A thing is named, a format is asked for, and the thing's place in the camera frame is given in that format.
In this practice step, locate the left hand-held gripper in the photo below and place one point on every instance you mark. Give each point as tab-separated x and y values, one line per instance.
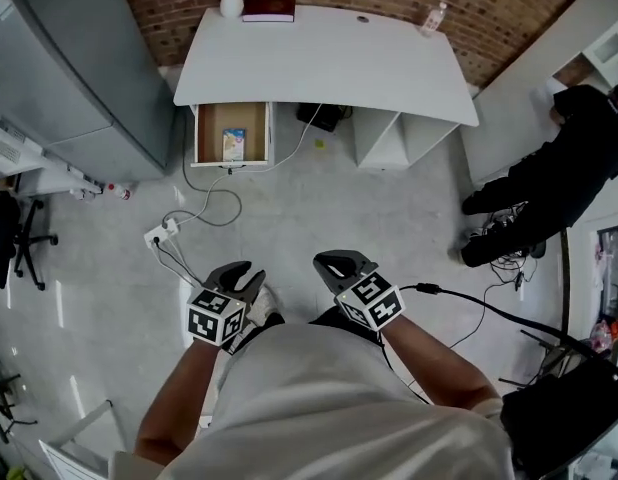
214	313

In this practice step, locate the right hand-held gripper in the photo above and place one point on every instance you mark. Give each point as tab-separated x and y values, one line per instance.
369	300

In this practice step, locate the small item packet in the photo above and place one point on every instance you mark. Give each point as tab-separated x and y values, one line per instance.
234	144

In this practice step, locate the white desk drawer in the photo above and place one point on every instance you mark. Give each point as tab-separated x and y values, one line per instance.
209	135

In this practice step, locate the person's left forearm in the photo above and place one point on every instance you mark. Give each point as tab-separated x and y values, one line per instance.
174	408

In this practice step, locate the person's right forearm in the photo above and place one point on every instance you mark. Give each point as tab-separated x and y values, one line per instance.
434	368

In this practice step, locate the white desk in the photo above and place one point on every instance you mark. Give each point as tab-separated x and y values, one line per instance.
329	58

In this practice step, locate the white power strip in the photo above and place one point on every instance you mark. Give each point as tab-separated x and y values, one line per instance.
161	232

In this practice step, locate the yellow sticky note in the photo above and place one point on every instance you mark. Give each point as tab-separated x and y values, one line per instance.
319	143

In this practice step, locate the white open shelf unit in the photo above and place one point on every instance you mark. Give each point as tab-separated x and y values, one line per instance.
414	138

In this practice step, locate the black box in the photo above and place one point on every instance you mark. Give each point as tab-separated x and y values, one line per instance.
319	117

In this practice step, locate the red capped plastic bottle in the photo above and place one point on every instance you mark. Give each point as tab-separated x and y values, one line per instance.
119	191

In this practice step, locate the person's white shirt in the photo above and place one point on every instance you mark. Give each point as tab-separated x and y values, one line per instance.
339	418

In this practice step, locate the black office chair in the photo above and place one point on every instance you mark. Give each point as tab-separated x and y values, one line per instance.
24	240

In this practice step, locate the white chair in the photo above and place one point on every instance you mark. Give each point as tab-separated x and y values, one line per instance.
74	455

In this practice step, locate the clear plastic bottle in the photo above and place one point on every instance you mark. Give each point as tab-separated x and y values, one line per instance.
433	20

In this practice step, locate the black folding chair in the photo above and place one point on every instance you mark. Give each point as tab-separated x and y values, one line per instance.
564	408

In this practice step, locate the dark red book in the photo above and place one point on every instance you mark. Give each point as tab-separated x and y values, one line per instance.
268	9

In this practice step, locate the black stand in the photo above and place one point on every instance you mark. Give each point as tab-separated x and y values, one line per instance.
1	398

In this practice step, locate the grey refrigerator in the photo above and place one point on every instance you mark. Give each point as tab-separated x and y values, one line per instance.
64	68

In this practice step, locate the white wall cabinet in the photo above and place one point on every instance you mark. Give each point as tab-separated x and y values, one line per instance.
609	45

